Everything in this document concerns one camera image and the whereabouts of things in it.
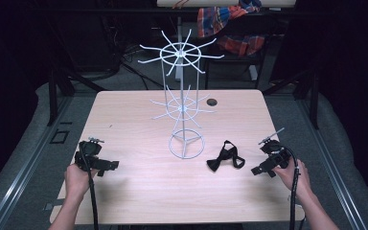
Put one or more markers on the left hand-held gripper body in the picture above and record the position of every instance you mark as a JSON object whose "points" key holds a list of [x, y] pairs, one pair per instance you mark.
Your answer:
{"points": [[89, 155]]}

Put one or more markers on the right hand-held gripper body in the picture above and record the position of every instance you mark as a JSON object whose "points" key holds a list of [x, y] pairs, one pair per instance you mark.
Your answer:
{"points": [[276, 153]]}

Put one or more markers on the black bow tie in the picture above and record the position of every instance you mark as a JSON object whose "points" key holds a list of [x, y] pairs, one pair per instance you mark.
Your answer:
{"points": [[225, 158]]}

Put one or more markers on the person's right hand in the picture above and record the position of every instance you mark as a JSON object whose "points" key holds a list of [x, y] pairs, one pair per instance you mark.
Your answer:
{"points": [[295, 179]]}

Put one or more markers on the person's left hand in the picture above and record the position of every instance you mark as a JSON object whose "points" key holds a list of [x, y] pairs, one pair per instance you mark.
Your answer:
{"points": [[76, 182]]}

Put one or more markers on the black metal stand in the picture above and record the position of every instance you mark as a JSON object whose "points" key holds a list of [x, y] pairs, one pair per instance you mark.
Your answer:
{"points": [[310, 96], [57, 92]]}

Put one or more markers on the black chair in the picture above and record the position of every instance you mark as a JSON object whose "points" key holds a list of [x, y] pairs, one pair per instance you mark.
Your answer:
{"points": [[236, 68]]}

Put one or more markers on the plaid cloth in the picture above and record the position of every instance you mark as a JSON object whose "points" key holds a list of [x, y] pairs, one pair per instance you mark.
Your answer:
{"points": [[223, 22]]}

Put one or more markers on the aluminium floor rail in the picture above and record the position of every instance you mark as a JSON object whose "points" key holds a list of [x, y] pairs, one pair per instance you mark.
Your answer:
{"points": [[330, 166], [25, 163]]}

